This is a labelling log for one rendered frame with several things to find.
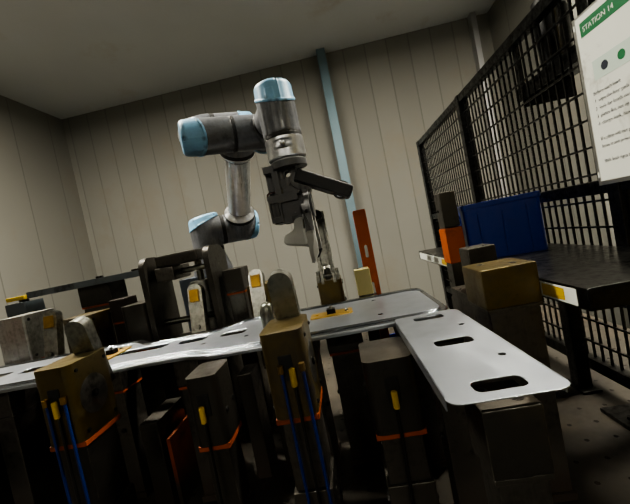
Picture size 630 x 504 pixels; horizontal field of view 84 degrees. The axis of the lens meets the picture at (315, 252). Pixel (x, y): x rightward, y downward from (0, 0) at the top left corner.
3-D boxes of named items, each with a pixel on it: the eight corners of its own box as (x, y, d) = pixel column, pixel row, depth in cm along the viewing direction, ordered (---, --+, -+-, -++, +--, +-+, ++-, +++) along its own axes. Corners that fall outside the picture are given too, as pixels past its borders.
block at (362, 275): (384, 425, 81) (353, 270, 80) (382, 417, 85) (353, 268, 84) (399, 422, 81) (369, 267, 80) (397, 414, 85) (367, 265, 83)
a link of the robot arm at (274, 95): (284, 93, 74) (296, 72, 66) (295, 145, 75) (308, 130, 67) (247, 96, 71) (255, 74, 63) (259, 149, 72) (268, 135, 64)
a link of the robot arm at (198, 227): (193, 251, 143) (186, 219, 143) (226, 245, 148) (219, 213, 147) (193, 250, 132) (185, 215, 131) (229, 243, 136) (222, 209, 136)
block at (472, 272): (523, 507, 53) (480, 270, 51) (499, 471, 61) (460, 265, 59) (579, 500, 52) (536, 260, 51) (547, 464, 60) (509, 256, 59)
